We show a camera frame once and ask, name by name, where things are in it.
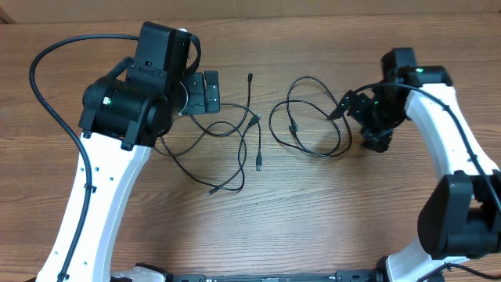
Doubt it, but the black cable bundle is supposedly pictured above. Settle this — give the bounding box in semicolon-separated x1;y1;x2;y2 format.
268;75;353;158

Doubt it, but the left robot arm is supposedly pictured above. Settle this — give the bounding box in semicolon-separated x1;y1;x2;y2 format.
37;22;220;281

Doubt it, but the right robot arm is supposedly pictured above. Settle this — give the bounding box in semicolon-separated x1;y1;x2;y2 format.
330;48;500;281

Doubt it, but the right camera cable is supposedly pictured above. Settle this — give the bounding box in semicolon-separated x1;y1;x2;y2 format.
351;81;501;220

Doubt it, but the camera cable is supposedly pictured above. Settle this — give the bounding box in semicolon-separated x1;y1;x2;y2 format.
29;34;140;282
351;81;501;220

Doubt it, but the left camera cable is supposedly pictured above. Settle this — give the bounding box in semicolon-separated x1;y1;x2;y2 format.
29;34;140;282

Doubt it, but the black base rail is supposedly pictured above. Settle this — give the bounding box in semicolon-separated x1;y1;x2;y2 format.
109;262;445;282

